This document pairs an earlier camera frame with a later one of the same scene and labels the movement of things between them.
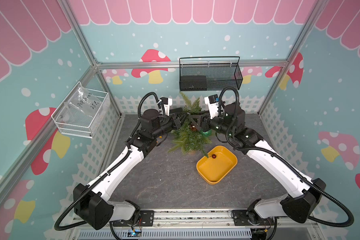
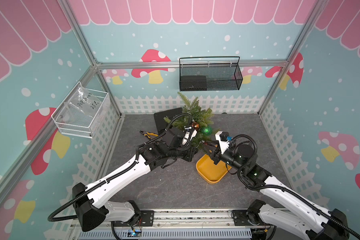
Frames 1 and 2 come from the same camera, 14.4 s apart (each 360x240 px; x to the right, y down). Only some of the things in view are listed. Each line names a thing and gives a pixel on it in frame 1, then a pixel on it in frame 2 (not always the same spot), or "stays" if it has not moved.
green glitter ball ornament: (207, 133) stays
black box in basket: (193, 83) stays
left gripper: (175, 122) -> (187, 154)
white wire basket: (80, 113) stays
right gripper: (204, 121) -> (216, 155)
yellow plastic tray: (212, 170) stays
